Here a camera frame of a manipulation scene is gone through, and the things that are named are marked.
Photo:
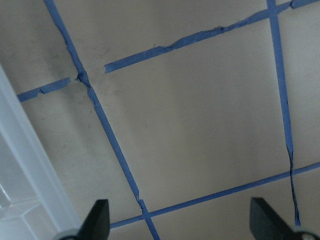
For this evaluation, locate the clear plastic box lid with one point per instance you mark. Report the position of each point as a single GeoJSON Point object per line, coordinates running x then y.
{"type": "Point", "coordinates": [33, 203]}

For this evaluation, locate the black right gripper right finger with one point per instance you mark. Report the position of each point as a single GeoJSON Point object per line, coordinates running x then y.
{"type": "Point", "coordinates": [266, 224]}

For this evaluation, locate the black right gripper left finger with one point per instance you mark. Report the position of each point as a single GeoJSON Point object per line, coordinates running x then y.
{"type": "Point", "coordinates": [96, 225]}

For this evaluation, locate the brown paper table cover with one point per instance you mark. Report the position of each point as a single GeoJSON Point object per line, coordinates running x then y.
{"type": "Point", "coordinates": [176, 111]}

